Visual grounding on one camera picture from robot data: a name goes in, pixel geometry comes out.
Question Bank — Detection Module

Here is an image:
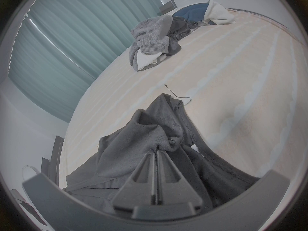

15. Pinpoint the bed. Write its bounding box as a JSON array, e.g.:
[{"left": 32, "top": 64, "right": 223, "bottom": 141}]
[{"left": 54, "top": 0, "right": 305, "bottom": 201}]

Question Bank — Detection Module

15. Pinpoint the grey bedside table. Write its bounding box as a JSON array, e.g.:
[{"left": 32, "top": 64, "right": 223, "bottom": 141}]
[{"left": 159, "top": 2, "right": 175, "bottom": 15}]

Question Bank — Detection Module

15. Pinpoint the pile of clothes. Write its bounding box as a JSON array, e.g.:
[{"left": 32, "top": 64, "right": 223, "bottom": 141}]
[{"left": 129, "top": 0, "right": 237, "bottom": 72}]

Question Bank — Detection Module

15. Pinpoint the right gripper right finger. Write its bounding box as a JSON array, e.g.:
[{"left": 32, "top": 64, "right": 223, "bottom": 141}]
[{"left": 156, "top": 151, "right": 203, "bottom": 210}]

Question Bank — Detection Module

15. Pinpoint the black T-shirt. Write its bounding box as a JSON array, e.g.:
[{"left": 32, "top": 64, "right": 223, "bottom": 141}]
[{"left": 62, "top": 84, "right": 262, "bottom": 209}]

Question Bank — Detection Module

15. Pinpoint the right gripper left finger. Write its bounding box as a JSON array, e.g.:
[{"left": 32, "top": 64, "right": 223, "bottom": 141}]
[{"left": 112, "top": 151, "right": 156, "bottom": 212}]

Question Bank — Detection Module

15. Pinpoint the blue-green curtain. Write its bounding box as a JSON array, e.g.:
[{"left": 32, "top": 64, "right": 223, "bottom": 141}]
[
  {"left": 8, "top": 17, "right": 96, "bottom": 124},
  {"left": 26, "top": 0, "right": 164, "bottom": 79}
]

